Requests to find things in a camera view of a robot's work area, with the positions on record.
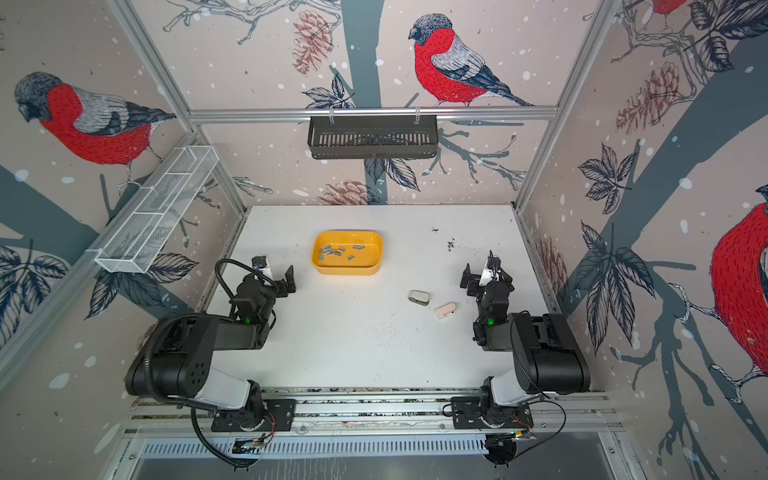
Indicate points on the black wall basket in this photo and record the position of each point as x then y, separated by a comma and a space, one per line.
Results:
374, 137

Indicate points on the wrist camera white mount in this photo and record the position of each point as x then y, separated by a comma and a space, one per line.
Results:
491, 271
261, 264

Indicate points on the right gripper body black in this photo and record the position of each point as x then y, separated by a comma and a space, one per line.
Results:
477, 281

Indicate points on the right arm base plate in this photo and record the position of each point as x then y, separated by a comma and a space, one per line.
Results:
473, 413

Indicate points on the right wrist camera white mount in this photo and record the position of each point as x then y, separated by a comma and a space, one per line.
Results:
491, 271

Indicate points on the yellow plastic tray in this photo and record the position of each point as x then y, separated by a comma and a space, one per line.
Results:
367, 261

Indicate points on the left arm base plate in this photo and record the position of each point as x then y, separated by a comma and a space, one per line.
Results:
260, 416

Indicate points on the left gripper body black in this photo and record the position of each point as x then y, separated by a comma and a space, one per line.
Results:
279, 285

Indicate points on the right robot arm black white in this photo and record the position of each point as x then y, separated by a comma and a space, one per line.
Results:
546, 357

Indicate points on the white wire mesh shelf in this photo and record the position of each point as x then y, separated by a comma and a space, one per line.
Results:
141, 237

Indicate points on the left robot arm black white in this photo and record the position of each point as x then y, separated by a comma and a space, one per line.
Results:
175, 364

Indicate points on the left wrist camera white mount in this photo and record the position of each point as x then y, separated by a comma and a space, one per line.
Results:
261, 264

